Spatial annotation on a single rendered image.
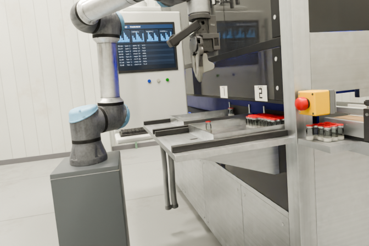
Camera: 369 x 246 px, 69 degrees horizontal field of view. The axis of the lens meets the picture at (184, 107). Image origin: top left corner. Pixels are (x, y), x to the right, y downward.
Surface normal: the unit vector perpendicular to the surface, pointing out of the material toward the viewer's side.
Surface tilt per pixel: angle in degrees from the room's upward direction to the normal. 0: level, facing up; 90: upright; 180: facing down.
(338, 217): 90
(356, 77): 90
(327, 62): 90
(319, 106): 90
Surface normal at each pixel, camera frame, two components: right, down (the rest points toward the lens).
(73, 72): 0.21, 0.07
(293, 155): -0.96, 0.11
